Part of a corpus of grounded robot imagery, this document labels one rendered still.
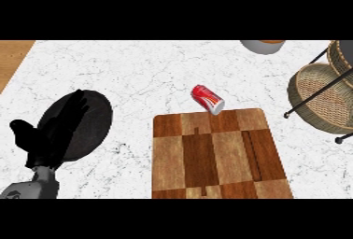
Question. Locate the checkered wooden cutting board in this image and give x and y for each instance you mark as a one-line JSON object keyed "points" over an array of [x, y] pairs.
{"points": [[218, 155]]}

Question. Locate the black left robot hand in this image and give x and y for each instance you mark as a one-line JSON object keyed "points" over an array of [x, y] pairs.
{"points": [[43, 140]]}

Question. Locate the dark round plate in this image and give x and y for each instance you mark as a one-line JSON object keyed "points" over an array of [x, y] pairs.
{"points": [[91, 124]]}

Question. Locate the wicker tiered basket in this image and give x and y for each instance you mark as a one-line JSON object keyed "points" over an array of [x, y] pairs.
{"points": [[320, 93]]}

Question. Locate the grey round pot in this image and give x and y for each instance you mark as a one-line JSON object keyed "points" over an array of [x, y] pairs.
{"points": [[263, 46]]}

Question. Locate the red soda can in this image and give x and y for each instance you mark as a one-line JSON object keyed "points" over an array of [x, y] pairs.
{"points": [[207, 99]]}

